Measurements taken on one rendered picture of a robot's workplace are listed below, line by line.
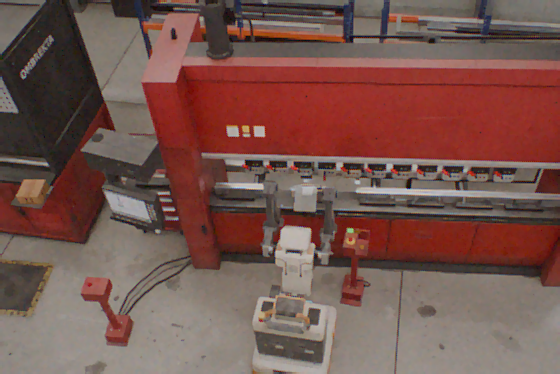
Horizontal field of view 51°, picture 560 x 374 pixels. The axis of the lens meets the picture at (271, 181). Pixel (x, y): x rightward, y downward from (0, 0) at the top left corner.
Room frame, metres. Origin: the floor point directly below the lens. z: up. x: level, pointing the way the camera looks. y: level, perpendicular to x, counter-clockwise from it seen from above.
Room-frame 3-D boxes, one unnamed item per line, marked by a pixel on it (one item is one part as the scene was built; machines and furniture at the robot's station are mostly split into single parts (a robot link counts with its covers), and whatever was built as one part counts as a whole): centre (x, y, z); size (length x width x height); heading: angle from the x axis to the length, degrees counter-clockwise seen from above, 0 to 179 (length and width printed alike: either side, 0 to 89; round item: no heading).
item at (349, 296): (2.85, -0.64, 0.06); 0.25 x 0.20 x 0.12; 163
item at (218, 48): (3.57, 0.21, 2.53); 0.33 x 0.25 x 0.47; 80
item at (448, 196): (3.13, -1.54, 0.92); 1.67 x 0.06 x 0.10; 80
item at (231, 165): (3.58, -0.74, 0.93); 2.30 x 0.14 x 0.10; 80
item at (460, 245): (3.19, -0.93, 0.41); 3.00 x 0.21 x 0.83; 80
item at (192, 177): (3.69, 0.64, 1.15); 0.85 x 0.25 x 2.30; 170
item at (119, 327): (2.68, 1.50, 0.41); 0.25 x 0.20 x 0.83; 170
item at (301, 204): (3.20, -0.27, 1.00); 0.26 x 0.18 x 0.01; 170
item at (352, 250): (2.88, -0.65, 0.75); 0.20 x 0.16 x 0.18; 73
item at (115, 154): (3.05, 1.05, 1.53); 0.51 x 0.25 x 0.85; 65
